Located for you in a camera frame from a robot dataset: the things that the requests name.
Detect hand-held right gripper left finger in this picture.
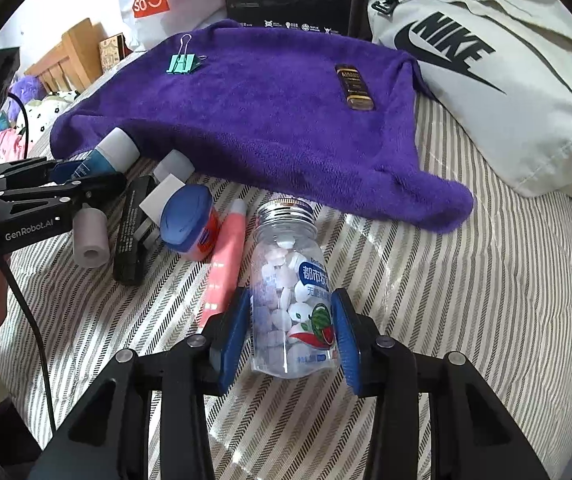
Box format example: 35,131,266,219
28,287,254,480

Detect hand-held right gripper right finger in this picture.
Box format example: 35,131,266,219
331,287,551,480

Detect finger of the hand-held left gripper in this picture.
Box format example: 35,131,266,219
0,156,87,186
0,172,128,209

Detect blue bottle white cap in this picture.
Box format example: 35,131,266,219
68,127,139,186

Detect grey USB charger adapter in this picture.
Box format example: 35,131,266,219
73,202,109,267

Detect black slim box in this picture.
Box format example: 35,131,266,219
112,175,159,286

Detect clear candy bottle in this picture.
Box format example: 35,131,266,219
250,197,339,378

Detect pink highlighter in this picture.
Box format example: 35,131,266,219
201,199,247,326

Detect small white jar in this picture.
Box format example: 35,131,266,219
153,150,194,183

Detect pink jar blue lid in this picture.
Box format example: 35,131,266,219
160,184,217,261

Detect white polka dot cloth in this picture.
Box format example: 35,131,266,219
26,91,79,133

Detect pink cloth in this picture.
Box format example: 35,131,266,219
0,127,29,166

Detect purple plush toy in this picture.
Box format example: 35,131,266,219
8,75,47,111

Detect striped bed sheet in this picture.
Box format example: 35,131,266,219
0,90,572,480

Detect pale wooden furniture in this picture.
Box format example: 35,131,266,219
25,17,109,93

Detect brown book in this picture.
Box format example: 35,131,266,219
98,33,132,73

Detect green binder clip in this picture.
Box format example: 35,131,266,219
167,34,205,76

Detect purple towel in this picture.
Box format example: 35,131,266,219
50,19,474,233

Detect dark gold lighter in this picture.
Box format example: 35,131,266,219
335,62,377,111

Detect white sports bag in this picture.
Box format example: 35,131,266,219
368,0,572,216

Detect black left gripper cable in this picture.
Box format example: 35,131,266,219
3,91,59,436

